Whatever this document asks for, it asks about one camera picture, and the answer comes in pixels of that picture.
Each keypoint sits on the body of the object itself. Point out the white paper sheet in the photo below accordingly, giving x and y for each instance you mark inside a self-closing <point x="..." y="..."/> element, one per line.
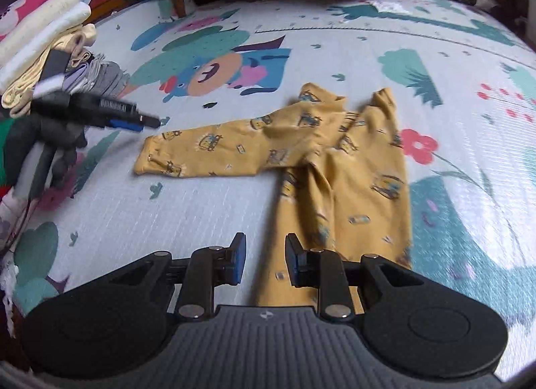
<point x="387" y="6"/>

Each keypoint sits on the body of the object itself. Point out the stack of pale folded clothes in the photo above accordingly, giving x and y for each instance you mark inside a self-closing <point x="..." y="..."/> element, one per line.
<point x="42" y="29"/>

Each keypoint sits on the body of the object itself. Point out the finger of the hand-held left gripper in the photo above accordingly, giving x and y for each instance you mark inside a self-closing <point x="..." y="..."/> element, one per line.
<point x="125" y="123"/>

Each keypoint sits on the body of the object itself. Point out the yellow printed kids pants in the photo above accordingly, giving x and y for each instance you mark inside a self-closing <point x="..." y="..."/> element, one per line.
<point x="335" y="171"/>

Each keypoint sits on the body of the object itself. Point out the person's left hand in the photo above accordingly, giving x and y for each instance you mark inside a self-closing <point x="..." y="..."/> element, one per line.
<point x="25" y="138"/>

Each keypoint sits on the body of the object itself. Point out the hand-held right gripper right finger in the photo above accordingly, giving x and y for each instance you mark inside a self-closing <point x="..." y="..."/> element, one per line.
<point x="292" y="259"/>

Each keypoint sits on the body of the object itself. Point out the cartoon animal play mat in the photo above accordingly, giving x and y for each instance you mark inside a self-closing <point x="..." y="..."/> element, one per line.
<point x="209" y="205"/>

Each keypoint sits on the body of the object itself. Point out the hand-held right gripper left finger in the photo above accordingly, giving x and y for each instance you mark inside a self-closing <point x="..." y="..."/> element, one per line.
<point x="239" y="259"/>

